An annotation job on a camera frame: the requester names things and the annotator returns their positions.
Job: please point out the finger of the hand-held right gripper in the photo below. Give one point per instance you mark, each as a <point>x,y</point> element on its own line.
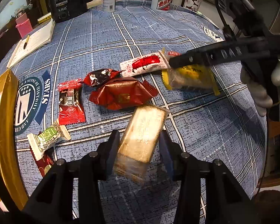
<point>200,57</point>

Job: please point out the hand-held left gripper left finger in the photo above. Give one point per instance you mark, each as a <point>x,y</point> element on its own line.
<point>113,144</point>

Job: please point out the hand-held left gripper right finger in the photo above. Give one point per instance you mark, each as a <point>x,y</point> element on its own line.
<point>165,149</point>

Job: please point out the yellow cracker packet red label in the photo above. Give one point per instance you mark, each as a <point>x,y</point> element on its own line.
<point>191,79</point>

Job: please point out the clear beige cracker packet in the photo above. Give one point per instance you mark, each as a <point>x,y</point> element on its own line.
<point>140,140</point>

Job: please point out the large dark red snack packet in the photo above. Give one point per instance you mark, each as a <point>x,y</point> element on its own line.
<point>121,93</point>

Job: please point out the white red snack packet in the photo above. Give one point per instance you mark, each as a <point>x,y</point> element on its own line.
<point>142,64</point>

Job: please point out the red black snack packet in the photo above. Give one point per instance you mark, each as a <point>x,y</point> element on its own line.
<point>71,102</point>

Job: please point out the green white snack packet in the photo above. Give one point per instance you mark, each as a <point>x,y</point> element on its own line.
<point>46,137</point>

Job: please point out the red packet round print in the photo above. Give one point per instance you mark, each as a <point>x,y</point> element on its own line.
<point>45,165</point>

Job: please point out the gold edged cardboard tray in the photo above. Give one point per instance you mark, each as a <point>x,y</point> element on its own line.
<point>7,121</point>

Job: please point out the person's right hand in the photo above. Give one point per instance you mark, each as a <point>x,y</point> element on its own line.
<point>256,91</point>

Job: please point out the printed paper cup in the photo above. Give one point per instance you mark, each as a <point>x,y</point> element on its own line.
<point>192,1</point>

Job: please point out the small shiny dark red packet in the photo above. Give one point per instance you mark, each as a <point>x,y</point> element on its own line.
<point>100,75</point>

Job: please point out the blue plaid tablecloth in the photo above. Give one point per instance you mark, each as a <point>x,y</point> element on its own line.
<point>107,39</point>

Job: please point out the open white notebook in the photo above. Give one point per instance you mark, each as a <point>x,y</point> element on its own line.
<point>37,39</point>

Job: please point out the black gold pen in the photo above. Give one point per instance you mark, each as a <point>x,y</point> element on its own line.
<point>26,42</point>

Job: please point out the yellow printed strip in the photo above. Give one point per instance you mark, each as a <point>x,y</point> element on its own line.
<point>44,18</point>

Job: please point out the black electric kettle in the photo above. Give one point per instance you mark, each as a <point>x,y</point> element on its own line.
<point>67,0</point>

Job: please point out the bottle with pink sleeve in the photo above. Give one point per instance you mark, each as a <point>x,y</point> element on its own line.
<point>24,26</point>

